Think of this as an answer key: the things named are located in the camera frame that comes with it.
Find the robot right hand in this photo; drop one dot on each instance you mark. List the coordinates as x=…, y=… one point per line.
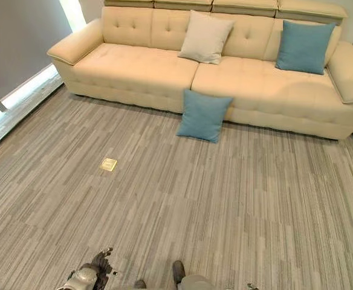
x=251, y=285

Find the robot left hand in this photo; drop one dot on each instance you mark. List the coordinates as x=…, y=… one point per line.
x=102, y=266

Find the cream leather sofa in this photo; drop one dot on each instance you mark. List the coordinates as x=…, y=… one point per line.
x=140, y=68

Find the dark robot left foot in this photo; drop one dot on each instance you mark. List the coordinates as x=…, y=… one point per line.
x=140, y=284

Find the dark robot foot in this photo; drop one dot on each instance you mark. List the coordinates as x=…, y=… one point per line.
x=140, y=284
x=178, y=271

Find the silver robot right leg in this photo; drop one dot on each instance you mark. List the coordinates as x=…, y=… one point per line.
x=199, y=282

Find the dark robot right foot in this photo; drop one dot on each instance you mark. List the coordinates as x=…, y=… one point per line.
x=178, y=271

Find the brass floor socket cover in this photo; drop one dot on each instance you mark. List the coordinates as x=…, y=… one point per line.
x=108, y=164

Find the blue square cushion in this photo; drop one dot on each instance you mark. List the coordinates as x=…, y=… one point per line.
x=305, y=46
x=202, y=116

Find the grey roller blind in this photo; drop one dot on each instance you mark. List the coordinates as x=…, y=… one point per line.
x=16, y=42

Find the white square cushion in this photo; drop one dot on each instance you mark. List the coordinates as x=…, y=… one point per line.
x=205, y=37

